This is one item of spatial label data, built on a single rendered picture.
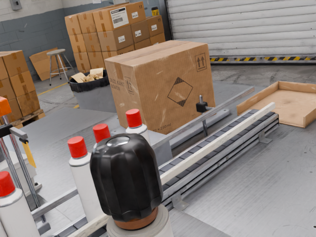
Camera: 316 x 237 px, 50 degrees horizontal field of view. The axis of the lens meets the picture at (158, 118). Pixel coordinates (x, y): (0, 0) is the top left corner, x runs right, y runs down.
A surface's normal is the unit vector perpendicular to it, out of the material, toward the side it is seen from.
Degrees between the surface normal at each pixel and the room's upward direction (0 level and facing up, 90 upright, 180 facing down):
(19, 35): 90
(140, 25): 88
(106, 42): 90
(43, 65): 70
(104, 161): 61
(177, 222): 0
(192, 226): 0
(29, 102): 90
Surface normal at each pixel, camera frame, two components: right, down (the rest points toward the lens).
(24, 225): 0.71, 0.14
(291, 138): -0.18, -0.91
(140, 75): 0.51, 0.23
